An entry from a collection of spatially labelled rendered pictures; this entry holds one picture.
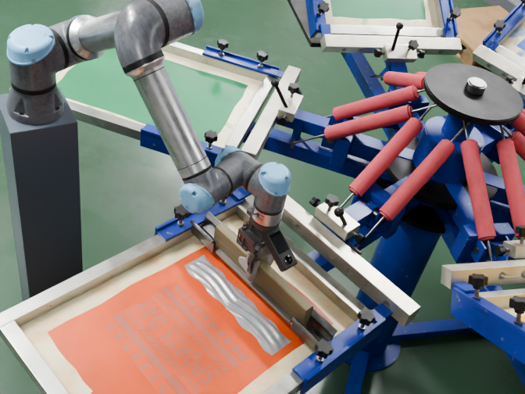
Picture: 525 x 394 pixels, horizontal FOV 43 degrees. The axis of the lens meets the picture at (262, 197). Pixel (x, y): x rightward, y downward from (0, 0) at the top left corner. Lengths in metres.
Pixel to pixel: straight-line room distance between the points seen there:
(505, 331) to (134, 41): 1.02
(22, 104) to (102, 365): 0.72
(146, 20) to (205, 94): 1.03
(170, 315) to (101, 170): 1.91
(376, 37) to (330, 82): 1.91
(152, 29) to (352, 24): 1.38
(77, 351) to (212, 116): 1.04
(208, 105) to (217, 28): 2.48
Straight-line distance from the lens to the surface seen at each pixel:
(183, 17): 1.57
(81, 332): 1.74
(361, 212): 2.03
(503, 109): 2.17
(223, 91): 2.54
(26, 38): 1.85
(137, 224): 3.31
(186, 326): 1.76
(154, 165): 3.64
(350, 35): 2.62
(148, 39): 1.50
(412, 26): 2.87
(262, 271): 1.77
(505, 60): 2.80
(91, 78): 2.55
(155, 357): 1.70
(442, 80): 2.20
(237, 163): 1.60
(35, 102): 1.90
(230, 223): 2.01
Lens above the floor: 2.37
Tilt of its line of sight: 42 degrees down
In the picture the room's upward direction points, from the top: 12 degrees clockwise
